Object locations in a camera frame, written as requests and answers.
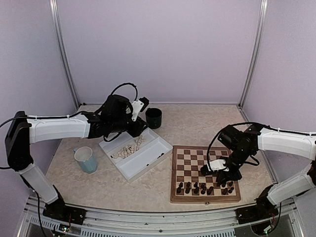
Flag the left aluminium frame post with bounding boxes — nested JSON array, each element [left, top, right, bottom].
[[49, 0, 80, 109]]

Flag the white divided plastic tray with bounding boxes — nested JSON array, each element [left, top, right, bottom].
[[99, 128, 173, 183]]

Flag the dark green cup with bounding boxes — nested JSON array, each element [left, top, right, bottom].
[[145, 108, 162, 129]]

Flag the dark chess piece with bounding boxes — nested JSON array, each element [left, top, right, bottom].
[[207, 186, 214, 195]]

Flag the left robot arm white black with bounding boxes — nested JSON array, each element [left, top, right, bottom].
[[5, 94, 149, 220]]

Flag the aluminium frame post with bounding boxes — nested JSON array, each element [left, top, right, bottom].
[[49, 0, 80, 109], [238, 0, 269, 110]]

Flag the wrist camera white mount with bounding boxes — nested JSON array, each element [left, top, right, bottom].
[[200, 159, 229, 176], [131, 97, 149, 121]]

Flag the light blue cup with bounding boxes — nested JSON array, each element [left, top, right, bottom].
[[74, 146, 97, 174]]

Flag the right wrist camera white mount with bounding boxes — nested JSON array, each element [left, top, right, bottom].
[[200, 159, 229, 176]]

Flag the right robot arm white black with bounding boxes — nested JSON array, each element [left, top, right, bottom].
[[216, 122, 316, 219]]

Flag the wooden chess board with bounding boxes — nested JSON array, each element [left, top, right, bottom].
[[170, 145, 241, 204]]

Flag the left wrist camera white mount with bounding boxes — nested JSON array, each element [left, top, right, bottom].
[[131, 97, 149, 121]]

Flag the dark piece corner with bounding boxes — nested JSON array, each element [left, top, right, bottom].
[[228, 187, 234, 194]]

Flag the right aluminium frame post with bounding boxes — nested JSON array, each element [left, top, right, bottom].
[[238, 0, 269, 110]]

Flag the pile of white chess pieces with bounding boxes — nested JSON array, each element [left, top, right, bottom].
[[110, 136, 146, 159]]

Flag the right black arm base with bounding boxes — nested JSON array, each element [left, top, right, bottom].
[[235, 185, 286, 224]]

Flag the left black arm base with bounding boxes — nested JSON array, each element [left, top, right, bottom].
[[42, 186, 86, 225]]

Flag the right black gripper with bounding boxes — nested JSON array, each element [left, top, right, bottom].
[[217, 147, 253, 185]]

